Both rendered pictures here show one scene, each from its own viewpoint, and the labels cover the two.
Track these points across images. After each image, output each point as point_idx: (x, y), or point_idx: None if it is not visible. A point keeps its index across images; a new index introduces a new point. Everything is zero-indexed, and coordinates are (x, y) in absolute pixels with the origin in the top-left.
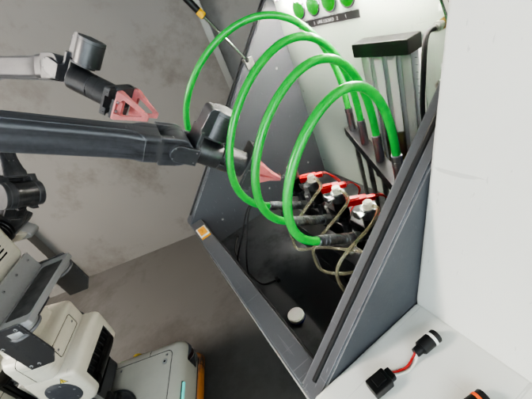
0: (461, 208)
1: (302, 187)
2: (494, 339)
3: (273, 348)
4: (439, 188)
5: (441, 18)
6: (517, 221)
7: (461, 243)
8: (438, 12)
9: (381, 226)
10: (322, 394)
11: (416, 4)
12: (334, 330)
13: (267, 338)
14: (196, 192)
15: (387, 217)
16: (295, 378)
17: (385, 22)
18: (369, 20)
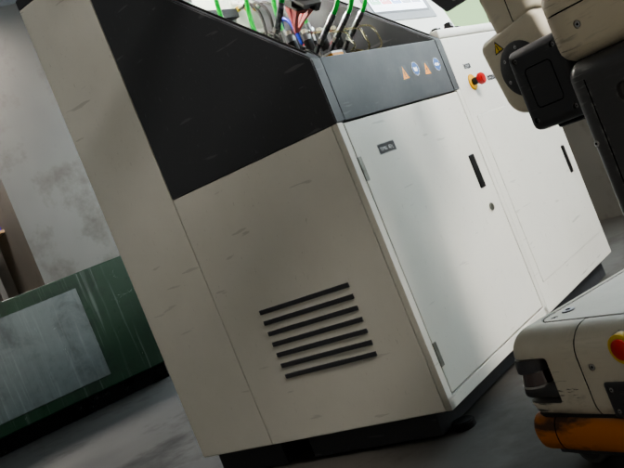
0: None
1: (313, 28)
2: None
3: (435, 216)
4: None
5: (238, 6)
6: (357, 6)
7: None
8: (232, 5)
9: (356, 8)
10: (433, 31)
11: (221, 0)
12: (403, 26)
13: (419, 64)
14: (277, 43)
15: (353, 6)
16: (433, 46)
17: (208, 7)
18: (198, 6)
